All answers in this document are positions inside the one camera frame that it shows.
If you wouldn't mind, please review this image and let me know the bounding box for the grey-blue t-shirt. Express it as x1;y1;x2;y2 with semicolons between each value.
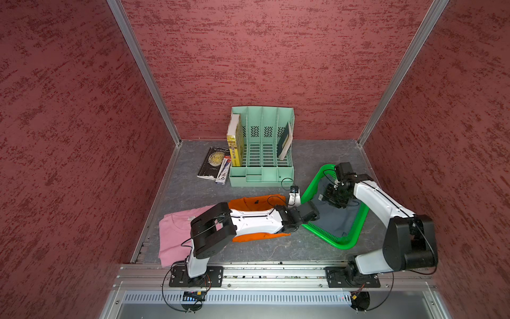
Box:
312;196;361;237

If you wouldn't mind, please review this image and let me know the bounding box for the orange t-shirt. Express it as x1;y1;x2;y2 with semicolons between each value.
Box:
228;194;290;243

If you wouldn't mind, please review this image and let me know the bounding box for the pink t-shirt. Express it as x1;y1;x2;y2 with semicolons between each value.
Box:
159;205;212;267

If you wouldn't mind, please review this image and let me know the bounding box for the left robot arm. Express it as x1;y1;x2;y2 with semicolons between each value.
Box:
185;202;320;279

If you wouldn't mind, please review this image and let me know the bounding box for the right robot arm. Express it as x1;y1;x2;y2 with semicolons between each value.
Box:
326;162;439;275

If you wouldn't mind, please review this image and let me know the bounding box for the thin book in organizer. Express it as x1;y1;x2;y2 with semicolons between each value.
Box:
277;122;293;161

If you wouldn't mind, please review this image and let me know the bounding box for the white red blue booklet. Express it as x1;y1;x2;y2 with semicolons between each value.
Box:
215;156;232;185

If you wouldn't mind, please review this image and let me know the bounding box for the mint green file organizer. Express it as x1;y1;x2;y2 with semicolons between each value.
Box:
229;106;294;188

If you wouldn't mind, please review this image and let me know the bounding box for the black book with gold emblem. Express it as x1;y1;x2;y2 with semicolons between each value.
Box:
197;147;230;181

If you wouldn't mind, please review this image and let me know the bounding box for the yellow book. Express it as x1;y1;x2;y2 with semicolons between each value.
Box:
227;114;244;167

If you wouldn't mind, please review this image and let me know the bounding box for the right corner aluminium profile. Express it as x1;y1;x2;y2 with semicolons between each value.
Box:
357;0;449;148

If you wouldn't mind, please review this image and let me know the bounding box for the corner aluminium profile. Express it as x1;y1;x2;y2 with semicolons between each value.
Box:
357;0;449;148
107;0;182;147

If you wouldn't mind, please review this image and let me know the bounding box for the left corner aluminium profile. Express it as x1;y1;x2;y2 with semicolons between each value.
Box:
107;0;182;147

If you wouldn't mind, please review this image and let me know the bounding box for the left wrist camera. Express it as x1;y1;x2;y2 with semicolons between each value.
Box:
288;186;301;207

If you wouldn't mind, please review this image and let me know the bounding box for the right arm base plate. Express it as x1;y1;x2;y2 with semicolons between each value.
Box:
325;265;381;289

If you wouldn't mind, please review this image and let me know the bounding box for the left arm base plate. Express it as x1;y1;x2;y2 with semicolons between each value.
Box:
167;265;224;289

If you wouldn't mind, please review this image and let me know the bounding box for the aluminium front rail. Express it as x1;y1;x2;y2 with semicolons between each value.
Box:
112;261;438;292

